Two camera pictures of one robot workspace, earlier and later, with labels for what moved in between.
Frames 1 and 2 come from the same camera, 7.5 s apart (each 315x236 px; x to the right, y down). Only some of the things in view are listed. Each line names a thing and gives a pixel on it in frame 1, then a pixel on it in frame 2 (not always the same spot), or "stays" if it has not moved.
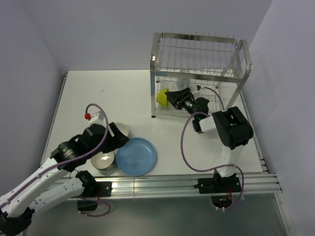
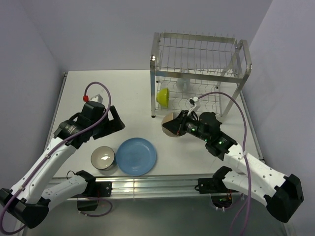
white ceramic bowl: (122, 128) → (168, 118)
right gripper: (177, 103) → (176, 125)
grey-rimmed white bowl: (103, 161) stays
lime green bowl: (161, 98) stays
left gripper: (116, 141) → (112, 126)
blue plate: (138, 157) stays
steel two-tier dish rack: (219, 64) stays
